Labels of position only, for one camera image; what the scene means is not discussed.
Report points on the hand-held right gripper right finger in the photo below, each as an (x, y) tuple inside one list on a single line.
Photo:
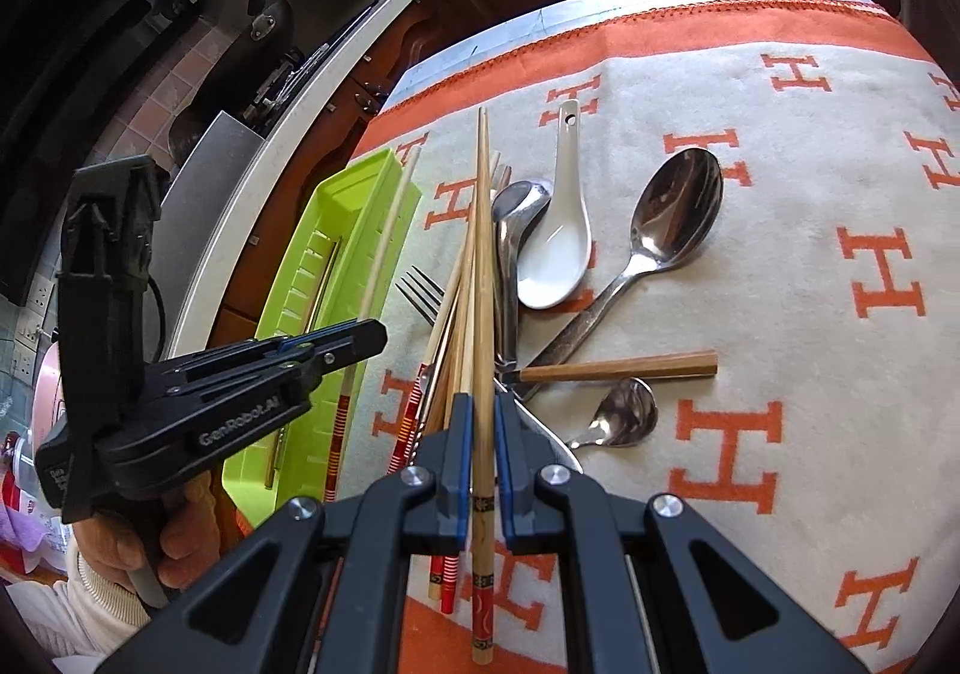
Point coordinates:
[(516, 464)]

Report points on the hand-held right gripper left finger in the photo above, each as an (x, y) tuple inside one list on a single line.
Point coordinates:
[(459, 449)]

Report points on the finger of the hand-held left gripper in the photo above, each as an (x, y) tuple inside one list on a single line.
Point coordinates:
[(345, 337), (255, 378)]

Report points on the red striped bamboo chopstick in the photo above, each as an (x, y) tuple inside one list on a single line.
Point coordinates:
[(448, 588), (409, 419)]

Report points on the dark wooden chopstick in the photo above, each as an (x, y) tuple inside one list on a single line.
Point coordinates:
[(454, 355), (441, 382)]

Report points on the steel fork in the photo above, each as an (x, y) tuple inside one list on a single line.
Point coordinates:
[(420, 292)]

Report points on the small steel spoon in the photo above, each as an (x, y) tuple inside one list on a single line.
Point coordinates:
[(626, 412)]

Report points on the green plastic tray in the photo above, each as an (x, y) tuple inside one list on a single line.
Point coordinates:
[(352, 209)]

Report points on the red patterned bamboo chopstick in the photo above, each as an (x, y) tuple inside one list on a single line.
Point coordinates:
[(481, 269), (434, 580)]

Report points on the white ceramic spoon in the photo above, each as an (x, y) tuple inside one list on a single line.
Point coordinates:
[(555, 254)]

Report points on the steel soup spoon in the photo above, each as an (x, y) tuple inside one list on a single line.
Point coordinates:
[(517, 205)]

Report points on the large steel spoon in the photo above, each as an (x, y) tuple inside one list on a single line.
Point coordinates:
[(675, 209)]

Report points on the person's left forearm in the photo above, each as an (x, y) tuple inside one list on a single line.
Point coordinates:
[(97, 606)]

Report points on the person's left hand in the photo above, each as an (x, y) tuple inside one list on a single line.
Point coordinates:
[(187, 535)]

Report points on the steel splash panel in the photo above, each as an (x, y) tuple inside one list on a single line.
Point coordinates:
[(210, 209)]

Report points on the purple cloth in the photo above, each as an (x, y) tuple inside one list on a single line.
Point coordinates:
[(30, 531)]

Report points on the gas stove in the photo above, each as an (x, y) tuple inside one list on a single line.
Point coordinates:
[(289, 82)]

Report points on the orange grey printed blanket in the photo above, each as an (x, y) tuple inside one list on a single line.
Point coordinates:
[(750, 269)]

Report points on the wall power outlet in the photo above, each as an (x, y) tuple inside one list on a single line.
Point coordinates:
[(37, 292)]

